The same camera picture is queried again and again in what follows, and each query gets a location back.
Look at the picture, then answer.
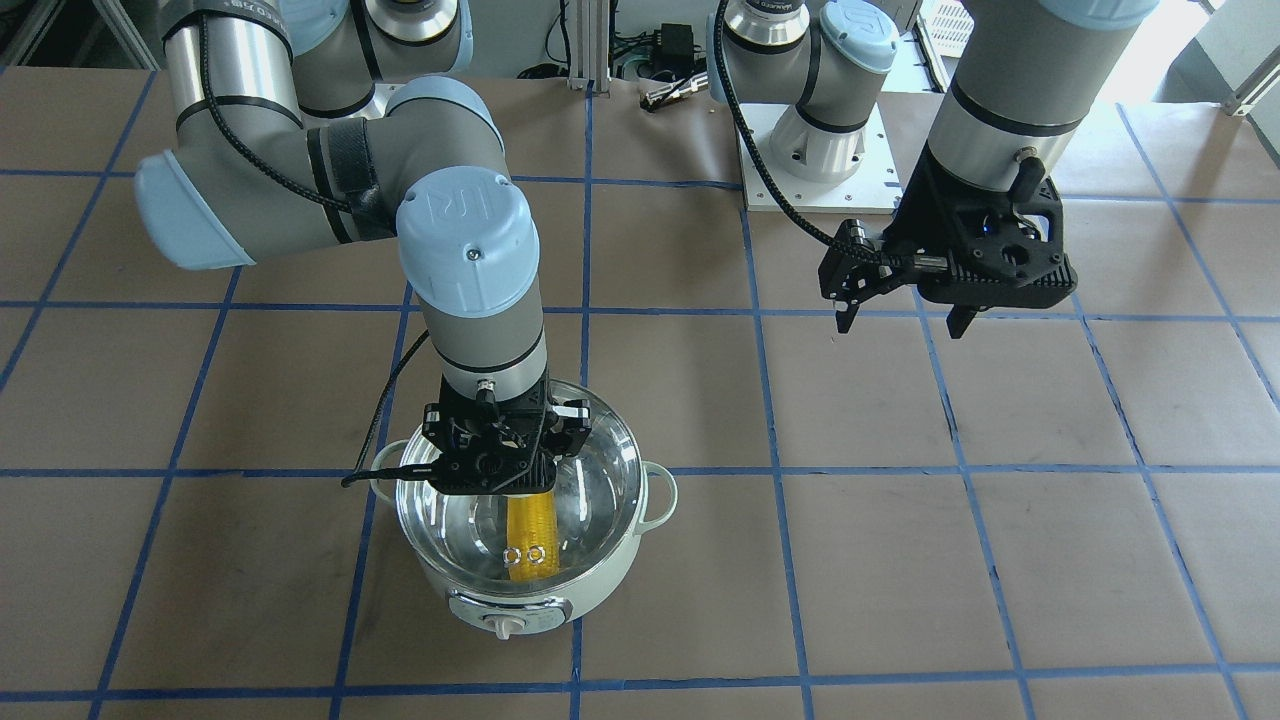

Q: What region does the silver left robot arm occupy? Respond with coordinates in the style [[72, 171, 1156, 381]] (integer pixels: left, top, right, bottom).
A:
[[707, 1, 1155, 340]]

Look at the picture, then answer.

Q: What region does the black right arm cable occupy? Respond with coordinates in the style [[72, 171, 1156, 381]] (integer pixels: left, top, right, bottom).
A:
[[195, 20, 433, 489]]

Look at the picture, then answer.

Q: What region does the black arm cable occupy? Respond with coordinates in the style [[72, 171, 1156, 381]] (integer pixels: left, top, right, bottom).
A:
[[712, 0, 886, 266], [195, 20, 433, 489]]

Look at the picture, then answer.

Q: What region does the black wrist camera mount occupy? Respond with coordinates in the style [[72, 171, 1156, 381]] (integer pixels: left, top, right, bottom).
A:
[[421, 401, 556, 495], [918, 172, 1078, 309]]

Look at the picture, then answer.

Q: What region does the white plastic basket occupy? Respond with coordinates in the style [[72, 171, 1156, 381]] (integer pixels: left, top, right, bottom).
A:
[[920, 0, 975, 59]]

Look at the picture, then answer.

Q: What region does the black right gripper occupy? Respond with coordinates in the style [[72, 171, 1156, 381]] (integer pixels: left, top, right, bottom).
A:
[[421, 378, 593, 462]]

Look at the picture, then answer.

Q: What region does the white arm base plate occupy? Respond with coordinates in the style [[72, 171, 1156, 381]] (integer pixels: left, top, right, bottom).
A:
[[741, 104, 901, 215]]

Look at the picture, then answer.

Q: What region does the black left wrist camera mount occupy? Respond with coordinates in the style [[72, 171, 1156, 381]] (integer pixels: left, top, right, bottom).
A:
[[918, 172, 1078, 309]]

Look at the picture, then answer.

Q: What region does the mint green cooking pot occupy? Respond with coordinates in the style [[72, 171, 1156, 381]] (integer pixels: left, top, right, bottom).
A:
[[381, 380, 678, 639]]

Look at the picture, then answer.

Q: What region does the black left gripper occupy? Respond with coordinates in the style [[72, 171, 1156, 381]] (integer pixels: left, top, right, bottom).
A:
[[818, 160, 1006, 340]]

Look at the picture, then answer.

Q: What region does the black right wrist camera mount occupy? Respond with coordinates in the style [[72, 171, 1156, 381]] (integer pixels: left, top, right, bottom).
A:
[[421, 401, 556, 495]]

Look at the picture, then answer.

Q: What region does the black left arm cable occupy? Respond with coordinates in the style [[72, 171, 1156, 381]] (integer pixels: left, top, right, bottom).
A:
[[712, 0, 886, 266]]

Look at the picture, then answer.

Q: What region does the yellow corn cob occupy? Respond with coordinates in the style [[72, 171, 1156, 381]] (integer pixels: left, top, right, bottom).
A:
[[502, 491, 561, 583]]

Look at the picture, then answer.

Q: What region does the aluminium frame post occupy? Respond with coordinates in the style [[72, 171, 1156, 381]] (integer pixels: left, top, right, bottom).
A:
[[564, 1, 613, 95]]

